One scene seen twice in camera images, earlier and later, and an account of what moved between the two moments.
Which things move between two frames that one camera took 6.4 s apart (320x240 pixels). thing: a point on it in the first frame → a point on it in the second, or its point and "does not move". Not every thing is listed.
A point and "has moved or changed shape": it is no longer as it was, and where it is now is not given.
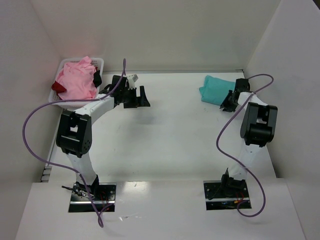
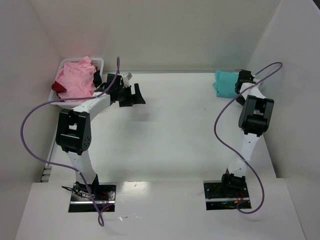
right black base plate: (222, 195) does not move
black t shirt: (97, 80) does not move
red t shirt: (58, 88) does not move
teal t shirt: (215, 90) has moved or changed shape
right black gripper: (230, 99) → (240, 81)
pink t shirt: (77, 78) does not move
